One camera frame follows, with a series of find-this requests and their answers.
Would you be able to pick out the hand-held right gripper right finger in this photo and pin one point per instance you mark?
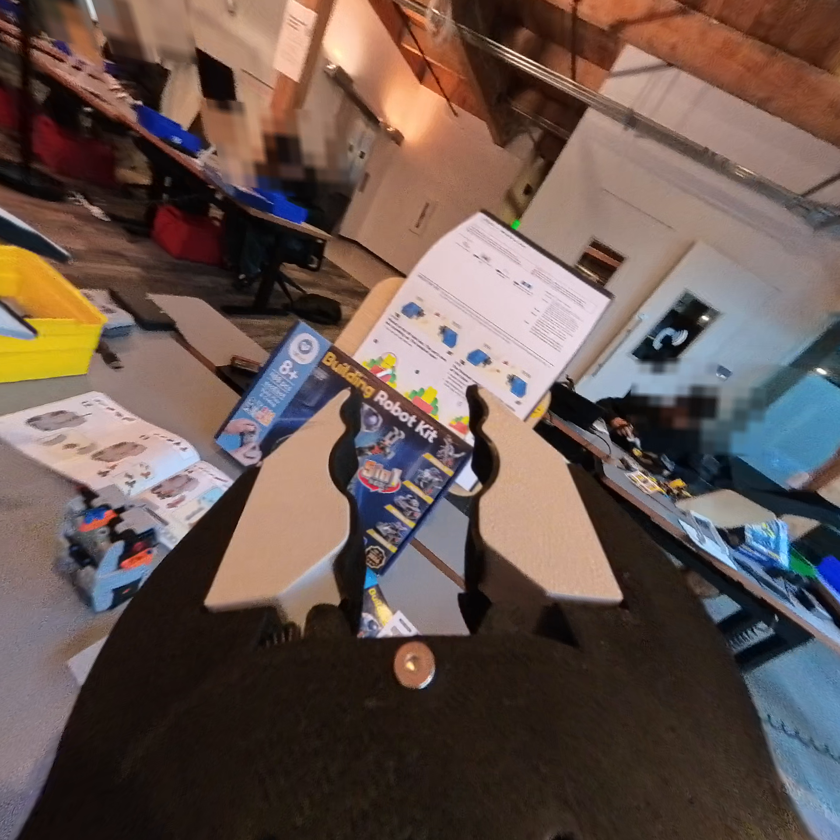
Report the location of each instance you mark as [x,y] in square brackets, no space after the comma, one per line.
[538,525]

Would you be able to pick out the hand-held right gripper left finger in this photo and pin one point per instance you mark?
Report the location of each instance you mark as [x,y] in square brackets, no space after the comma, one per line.
[289,512]

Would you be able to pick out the grey toy robot assembly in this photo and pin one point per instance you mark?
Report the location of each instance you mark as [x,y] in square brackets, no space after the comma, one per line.
[111,564]

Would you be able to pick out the blue robot kit box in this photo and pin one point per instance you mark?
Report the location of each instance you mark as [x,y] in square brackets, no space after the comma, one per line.
[295,380]

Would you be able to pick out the blue closed booklet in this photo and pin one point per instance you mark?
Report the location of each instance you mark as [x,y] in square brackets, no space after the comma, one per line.
[380,610]

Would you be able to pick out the cluttered wooden table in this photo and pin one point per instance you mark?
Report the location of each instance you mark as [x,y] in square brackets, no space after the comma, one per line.
[722,544]

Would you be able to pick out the open instruction booklet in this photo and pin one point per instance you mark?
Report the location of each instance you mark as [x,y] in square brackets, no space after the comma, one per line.
[98,439]

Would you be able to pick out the white printed instruction sheet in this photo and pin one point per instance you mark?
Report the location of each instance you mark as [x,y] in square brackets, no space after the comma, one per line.
[512,308]

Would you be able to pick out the black flat box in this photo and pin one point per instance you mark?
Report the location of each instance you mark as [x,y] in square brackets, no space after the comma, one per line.
[148,312]

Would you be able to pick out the light grey device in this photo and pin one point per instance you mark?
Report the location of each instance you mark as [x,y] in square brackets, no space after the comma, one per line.
[108,312]

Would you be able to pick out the red bag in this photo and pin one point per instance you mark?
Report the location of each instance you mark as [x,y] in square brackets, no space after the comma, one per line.
[187,236]
[72,154]

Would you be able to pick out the blue plastic bin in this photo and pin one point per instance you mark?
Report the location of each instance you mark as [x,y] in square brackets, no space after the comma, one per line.
[282,207]
[170,131]

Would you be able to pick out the yellow plastic bin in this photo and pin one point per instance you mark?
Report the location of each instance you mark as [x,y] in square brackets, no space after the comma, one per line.
[46,315]

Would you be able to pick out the metal ceiling pipe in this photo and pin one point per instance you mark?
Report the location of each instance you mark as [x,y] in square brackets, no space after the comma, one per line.
[590,92]

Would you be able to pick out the white paper notice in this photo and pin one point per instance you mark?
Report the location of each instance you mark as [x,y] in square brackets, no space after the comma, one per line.
[295,39]

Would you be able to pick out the long wooden table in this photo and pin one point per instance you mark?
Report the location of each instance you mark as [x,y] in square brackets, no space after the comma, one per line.
[79,79]

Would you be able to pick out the black wall sign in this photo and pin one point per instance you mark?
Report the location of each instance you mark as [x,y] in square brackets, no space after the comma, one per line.
[676,328]

